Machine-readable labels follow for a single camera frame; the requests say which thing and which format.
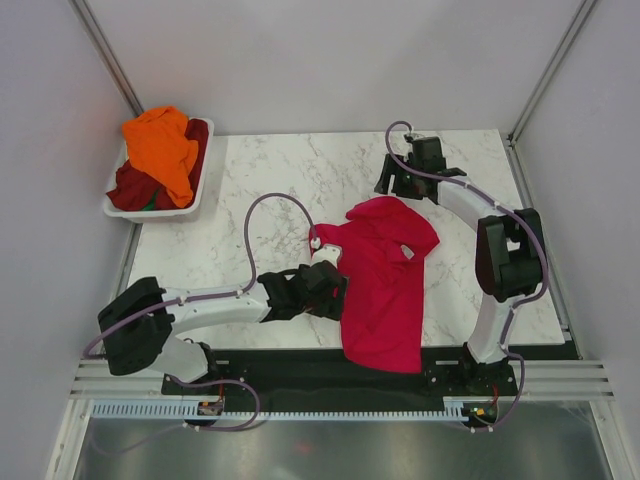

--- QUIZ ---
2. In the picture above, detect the dark red t shirt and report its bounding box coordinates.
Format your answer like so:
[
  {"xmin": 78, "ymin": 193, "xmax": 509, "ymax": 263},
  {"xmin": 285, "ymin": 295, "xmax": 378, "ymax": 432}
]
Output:
[{"xmin": 106, "ymin": 119, "xmax": 208, "ymax": 211}]

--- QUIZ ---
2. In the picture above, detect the left aluminium frame post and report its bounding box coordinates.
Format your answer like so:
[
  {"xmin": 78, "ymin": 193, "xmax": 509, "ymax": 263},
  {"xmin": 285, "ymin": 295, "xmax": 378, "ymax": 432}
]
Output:
[{"xmin": 69, "ymin": 0, "xmax": 144, "ymax": 116}]

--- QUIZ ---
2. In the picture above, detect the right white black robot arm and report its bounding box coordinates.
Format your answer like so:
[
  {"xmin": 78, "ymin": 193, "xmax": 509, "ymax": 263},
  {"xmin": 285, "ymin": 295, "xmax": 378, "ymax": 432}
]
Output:
[{"xmin": 374, "ymin": 132, "xmax": 549, "ymax": 395}]

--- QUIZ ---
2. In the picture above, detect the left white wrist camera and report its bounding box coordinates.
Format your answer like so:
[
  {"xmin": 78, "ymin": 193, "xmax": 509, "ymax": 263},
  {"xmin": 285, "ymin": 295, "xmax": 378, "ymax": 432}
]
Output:
[{"xmin": 310, "ymin": 238, "xmax": 342, "ymax": 267}]

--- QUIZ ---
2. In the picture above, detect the right aluminium frame post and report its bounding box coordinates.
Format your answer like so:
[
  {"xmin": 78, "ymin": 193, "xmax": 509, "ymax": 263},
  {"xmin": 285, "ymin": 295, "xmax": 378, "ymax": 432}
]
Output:
[{"xmin": 505, "ymin": 0, "xmax": 601, "ymax": 146}]

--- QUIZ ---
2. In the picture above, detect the white slotted cable duct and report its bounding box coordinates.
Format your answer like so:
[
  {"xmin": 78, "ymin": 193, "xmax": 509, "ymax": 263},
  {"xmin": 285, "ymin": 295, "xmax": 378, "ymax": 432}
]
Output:
[{"xmin": 90, "ymin": 399, "xmax": 469, "ymax": 422}]

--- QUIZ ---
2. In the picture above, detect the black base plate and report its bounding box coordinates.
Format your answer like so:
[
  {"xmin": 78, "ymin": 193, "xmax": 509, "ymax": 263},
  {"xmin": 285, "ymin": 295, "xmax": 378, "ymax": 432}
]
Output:
[{"xmin": 161, "ymin": 346, "xmax": 518, "ymax": 413}]

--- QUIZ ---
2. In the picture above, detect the green garment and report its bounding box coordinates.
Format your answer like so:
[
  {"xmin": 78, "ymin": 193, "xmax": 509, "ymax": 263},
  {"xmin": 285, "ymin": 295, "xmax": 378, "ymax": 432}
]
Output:
[{"xmin": 142, "ymin": 190, "xmax": 160, "ymax": 211}]

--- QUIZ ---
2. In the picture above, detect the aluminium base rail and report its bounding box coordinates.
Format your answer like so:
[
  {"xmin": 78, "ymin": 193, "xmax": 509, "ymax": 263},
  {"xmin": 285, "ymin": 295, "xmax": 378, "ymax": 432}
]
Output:
[{"xmin": 71, "ymin": 352, "xmax": 614, "ymax": 401}]

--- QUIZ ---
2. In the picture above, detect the white plastic bin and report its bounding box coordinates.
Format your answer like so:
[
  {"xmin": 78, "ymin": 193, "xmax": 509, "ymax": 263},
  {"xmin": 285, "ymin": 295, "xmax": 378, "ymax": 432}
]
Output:
[{"xmin": 102, "ymin": 117, "xmax": 215, "ymax": 224}]

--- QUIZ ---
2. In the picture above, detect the aluminium frame post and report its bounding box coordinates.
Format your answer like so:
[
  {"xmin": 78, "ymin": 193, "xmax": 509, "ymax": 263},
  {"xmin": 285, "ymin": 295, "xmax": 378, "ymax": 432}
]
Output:
[
  {"xmin": 69, "ymin": 0, "xmax": 144, "ymax": 116},
  {"xmin": 505, "ymin": 0, "xmax": 601, "ymax": 146}
]

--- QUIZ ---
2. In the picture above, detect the pink red t shirt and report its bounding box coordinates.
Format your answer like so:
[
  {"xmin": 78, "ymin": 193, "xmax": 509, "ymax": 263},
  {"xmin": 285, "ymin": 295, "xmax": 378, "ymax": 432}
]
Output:
[{"xmin": 316, "ymin": 196, "xmax": 440, "ymax": 374}]

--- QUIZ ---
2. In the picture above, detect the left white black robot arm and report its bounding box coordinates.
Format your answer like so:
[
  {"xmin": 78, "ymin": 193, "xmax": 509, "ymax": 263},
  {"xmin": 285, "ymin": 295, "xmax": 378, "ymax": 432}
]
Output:
[{"xmin": 98, "ymin": 260, "xmax": 348, "ymax": 396}]

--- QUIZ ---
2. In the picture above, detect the orange t shirt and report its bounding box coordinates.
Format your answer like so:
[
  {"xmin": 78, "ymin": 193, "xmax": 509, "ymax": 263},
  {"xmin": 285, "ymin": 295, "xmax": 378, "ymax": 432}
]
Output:
[{"xmin": 122, "ymin": 106, "xmax": 199, "ymax": 208}]

